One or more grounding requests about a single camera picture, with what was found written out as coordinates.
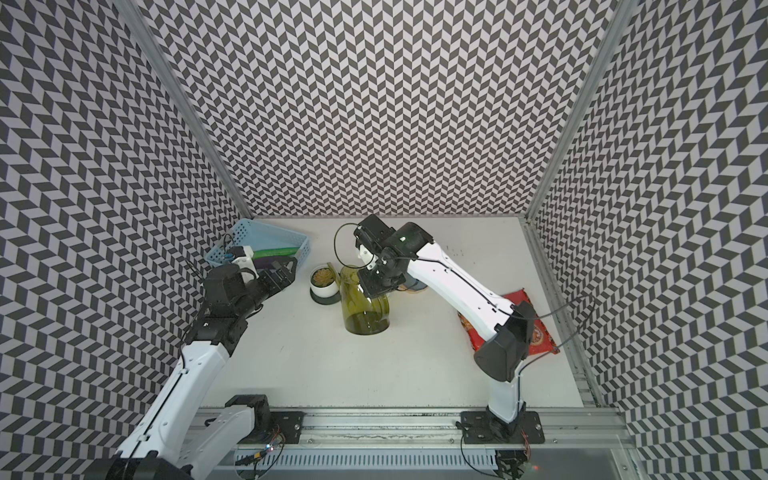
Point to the green transparent watering can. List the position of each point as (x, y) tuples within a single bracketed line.
[(362, 315)]

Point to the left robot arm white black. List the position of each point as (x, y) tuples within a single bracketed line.
[(156, 448)]

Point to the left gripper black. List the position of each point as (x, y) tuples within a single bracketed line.
[(286, 278)]

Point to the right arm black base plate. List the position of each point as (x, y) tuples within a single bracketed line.
[(482, 427)]

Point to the light blue plastic basket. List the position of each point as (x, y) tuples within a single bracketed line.
[(259, 236)]

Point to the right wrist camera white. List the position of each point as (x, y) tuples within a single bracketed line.
[(368, 259)]

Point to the black round saucer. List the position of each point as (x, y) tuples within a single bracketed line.
[(325, 295)]

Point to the yellow succulent white pot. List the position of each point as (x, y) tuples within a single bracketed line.
[(323, 275)]

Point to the red cookie snack bag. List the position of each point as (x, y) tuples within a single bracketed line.
[(542, 341)]

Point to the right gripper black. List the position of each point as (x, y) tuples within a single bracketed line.
[(371, 288)]

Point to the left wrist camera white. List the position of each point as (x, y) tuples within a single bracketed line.
[(242, 257)]

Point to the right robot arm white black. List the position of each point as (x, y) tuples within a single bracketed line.
[(507, 332)]

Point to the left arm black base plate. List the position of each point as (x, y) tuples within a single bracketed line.
[(287, 424)]

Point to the aluminium front rail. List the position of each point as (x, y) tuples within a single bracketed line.
[(579, 443)]

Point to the pink succulent blue pot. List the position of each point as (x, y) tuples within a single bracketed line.
[(412, 285)]

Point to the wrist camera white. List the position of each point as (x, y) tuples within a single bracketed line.
[(242, 257), (368, 259)]

